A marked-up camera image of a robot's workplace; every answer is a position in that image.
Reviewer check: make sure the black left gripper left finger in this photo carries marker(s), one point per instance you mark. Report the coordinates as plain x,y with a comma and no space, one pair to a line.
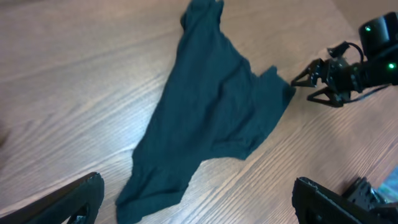
76,203

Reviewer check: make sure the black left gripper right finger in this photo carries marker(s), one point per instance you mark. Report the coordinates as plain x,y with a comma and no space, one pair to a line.
315,204

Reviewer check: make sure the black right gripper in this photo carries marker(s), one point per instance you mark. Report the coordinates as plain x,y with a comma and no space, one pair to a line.
340,80

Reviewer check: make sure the dark teal t-shirt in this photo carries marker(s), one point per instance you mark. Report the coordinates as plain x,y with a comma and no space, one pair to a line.
212,106

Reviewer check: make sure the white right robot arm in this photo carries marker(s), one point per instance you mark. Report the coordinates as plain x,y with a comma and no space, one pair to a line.
377,54

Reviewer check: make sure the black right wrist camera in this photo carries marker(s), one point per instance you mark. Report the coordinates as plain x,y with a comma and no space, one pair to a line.
339,50

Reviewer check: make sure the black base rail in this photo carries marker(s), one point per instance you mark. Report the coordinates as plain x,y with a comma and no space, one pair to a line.
362,194

